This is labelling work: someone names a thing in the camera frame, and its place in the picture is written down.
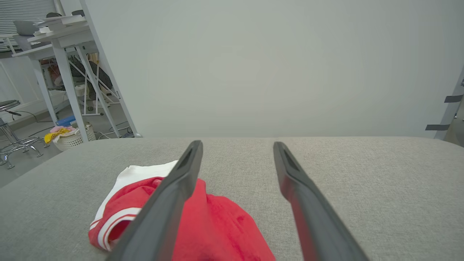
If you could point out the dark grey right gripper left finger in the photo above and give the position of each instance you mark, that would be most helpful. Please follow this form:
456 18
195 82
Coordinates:
163 214

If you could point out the dark grey fabric bundle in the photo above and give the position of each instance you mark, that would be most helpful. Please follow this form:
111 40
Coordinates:
103 78

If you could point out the yellow cloth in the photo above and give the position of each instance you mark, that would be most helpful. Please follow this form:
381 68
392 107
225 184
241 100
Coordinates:
54 135

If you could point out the grey window blinds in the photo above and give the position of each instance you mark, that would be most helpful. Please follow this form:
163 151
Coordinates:
21 9

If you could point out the white laundry basket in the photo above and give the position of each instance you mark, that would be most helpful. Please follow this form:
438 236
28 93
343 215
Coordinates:
74 140

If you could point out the grey metal post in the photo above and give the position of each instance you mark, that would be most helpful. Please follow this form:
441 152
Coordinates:
451 112

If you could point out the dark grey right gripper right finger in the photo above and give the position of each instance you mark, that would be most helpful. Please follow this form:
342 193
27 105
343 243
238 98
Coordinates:
315 217

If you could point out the red and white basketball jersey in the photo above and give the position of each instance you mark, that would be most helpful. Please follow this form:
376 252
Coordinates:
217 224

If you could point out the blue box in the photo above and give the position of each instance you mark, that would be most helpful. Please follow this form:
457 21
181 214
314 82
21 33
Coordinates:
66 120

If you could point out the white desk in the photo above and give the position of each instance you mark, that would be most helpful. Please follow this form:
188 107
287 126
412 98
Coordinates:
64 65
40 81

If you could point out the grey office chair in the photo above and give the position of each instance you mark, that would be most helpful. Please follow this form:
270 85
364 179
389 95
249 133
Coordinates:
25 28

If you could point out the black tape strip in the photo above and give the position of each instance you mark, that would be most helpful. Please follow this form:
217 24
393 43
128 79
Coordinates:
453 98
437 127

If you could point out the white partition panel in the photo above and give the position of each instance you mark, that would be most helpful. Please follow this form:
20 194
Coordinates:
272 65

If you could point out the stack of white papers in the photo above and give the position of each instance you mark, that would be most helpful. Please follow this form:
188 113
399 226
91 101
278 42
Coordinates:
54 23

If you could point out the pink cloth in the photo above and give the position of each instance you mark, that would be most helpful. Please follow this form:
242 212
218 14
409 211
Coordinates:
58 129

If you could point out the chrome stool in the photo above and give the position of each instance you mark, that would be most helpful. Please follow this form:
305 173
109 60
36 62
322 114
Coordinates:
7 105

